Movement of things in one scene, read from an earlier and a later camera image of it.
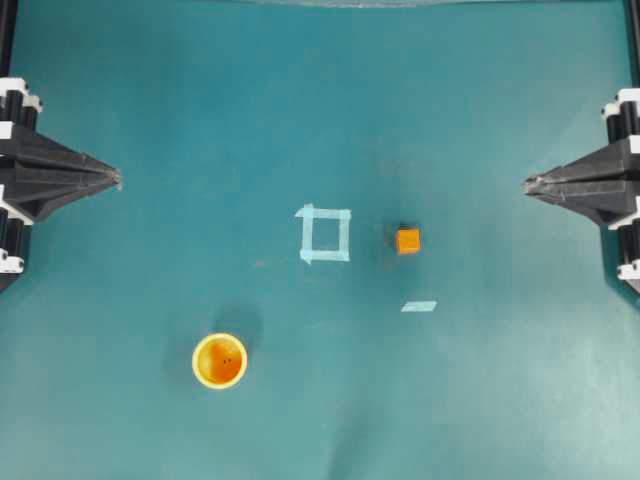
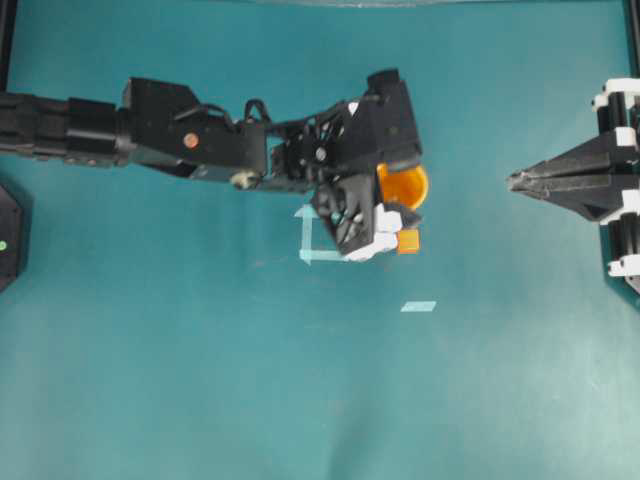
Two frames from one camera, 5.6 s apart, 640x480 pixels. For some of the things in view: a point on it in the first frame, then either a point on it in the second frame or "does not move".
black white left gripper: [67, 175] → [314, 151]
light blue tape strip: [418, 306] does not move
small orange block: [409, 241] does not move
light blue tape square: [307, 253] does not move
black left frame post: [8, 15] does not move
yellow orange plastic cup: [219, 360] → [401, 185]
